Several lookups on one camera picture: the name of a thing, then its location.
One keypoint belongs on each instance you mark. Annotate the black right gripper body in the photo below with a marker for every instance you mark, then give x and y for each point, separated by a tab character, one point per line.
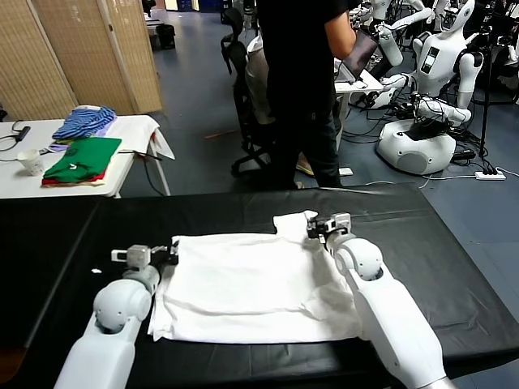
326	227

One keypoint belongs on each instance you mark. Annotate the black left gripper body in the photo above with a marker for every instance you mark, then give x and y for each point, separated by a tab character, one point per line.
159	256

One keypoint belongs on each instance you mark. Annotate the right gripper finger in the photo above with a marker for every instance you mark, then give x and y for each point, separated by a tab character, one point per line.
314	234
313	224

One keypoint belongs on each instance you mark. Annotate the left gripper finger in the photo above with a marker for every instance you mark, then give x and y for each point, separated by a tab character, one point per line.
173	248
174	258

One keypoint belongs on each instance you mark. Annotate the white t-shirt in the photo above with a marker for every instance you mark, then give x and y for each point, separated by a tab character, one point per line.
243	283

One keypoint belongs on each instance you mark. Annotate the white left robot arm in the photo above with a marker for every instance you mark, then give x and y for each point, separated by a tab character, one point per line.
105	344

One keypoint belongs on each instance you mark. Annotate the black table cover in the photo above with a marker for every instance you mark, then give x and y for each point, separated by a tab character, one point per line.
405	263

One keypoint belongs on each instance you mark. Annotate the red garment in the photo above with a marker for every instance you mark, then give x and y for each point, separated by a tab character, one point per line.
68	182

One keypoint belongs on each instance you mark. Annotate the white draped cloth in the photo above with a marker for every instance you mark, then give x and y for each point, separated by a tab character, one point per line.
134	133

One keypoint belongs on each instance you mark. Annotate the green t-shirt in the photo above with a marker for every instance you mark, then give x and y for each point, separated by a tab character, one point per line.
88	155

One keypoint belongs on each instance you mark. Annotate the standing person in black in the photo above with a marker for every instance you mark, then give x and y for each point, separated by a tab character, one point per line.
300	81

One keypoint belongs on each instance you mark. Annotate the purple garment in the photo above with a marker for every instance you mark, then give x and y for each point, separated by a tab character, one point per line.
57	146

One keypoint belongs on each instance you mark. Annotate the small white desk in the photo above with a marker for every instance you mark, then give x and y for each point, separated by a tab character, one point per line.
371	84

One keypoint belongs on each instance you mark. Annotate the seated person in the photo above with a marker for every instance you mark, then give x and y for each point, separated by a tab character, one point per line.
257	81

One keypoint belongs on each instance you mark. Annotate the blue striped garment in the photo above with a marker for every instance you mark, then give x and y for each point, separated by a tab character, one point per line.
86	120

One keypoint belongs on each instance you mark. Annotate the white paper cup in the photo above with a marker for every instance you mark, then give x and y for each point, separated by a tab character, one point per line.
31	163

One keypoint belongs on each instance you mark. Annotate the white folding table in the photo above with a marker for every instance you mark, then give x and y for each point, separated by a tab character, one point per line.
16	182

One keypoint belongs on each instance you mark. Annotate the white power strip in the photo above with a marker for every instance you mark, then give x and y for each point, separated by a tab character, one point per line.
490	175

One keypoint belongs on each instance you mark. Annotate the grey laptop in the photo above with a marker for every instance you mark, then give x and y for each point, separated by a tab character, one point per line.
361	50

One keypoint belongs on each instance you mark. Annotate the black power adapter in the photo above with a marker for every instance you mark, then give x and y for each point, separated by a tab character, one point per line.
22	133

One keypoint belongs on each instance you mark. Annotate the white humanoid robot with base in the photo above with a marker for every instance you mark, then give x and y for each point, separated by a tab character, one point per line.
438	61

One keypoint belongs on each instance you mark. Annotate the black tripod stand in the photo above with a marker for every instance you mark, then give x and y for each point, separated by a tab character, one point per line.
485	101

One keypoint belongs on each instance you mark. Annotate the black trash bin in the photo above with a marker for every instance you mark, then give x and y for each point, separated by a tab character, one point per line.
165	37

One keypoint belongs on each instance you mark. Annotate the bamboo folding screen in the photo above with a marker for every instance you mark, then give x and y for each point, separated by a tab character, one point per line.
81	52

